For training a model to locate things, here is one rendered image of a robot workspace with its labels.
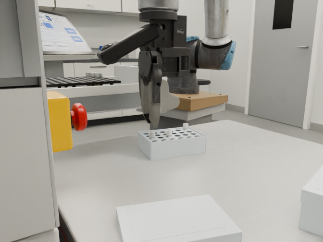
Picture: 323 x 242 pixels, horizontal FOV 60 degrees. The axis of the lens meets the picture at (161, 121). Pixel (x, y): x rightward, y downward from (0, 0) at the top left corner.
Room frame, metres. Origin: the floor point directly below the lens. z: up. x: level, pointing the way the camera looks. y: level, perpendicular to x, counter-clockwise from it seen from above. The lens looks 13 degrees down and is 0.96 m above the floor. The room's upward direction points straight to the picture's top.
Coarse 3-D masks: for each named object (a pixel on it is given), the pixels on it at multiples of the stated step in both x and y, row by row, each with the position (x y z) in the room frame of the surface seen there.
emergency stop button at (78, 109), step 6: (72, 108) 0.40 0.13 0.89; (78, 108) 0.38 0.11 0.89; (84, 108) 0.39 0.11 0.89; (72, 114) 0.38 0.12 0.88; (78, 114) 0.38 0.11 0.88; (84, 114) 0.38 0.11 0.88; (72, 120) 0.38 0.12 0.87; (78, 120) 0.37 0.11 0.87; (84, 120) 0.38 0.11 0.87; (78, 126) 0.38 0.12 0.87; (84, 126) 0.38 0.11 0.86
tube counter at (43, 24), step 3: (42, 24) 1.51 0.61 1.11; (45, 24) 1.54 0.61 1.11; (48, 24) 1.56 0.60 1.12; (51, 24) 1.59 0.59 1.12; (54, 24) 1.62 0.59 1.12; (57, 24) 1.65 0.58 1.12; (42, 27) 1.49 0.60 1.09; (45, 27) 1.52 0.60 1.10; (48, 27) 1.54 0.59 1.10; (51, 27) 1.57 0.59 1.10; (54, 27) 1.60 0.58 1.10; (57, 27) 1.62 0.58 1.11; (60, 27) 1.65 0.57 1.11
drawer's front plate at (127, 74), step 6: (114, 66) 0.93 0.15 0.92; (120, 66) 0.89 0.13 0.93; (126, 66) 0.85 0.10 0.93; (132, 66) 0.83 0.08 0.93; (114, 72) 0.93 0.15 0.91; (120, 72) 0.89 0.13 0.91; (126, 72) 0.85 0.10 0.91; (132, 72) 0.82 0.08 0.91; (120, 78) 0.89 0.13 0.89; (126, 78) 0.85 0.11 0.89; (132, 78) 0.82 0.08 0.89; (162, 78) 0.69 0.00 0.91; (120, 84) 0.89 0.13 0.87
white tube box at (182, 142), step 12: (144, 132) 0.59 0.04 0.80; (156, 132) 0.60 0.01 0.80; (180, 132) 0.60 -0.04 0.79; (192, 132) 0.60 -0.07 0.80; (144, 144) 0.55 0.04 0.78; (156, 144) 0.52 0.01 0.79; (168, 144) 0.53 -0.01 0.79; (180, 144) 0.54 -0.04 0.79; (192, 144) 0.55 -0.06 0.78; (204, 144) 0.56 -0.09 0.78; (156, 156) 0.52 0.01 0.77; (168, 156) 0.53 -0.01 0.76; (180, 156) 0.54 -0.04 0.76
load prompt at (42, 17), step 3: (39, 15) 1.56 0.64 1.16; (42, 15) 1.59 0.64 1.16; (45, 15) 1.61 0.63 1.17; (48, 15) 1.64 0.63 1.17; (51, 15) 1.68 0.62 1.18; (39, 18) 1.54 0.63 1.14; (42, 18) 1.56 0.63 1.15; (45, 18) 1.59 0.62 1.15; (48, 18) 1.62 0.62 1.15; (51, 18) 1.65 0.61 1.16; (54, 18) 1.68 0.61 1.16; (51, 21) 1.62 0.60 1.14; (54, 21) 1.65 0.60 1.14
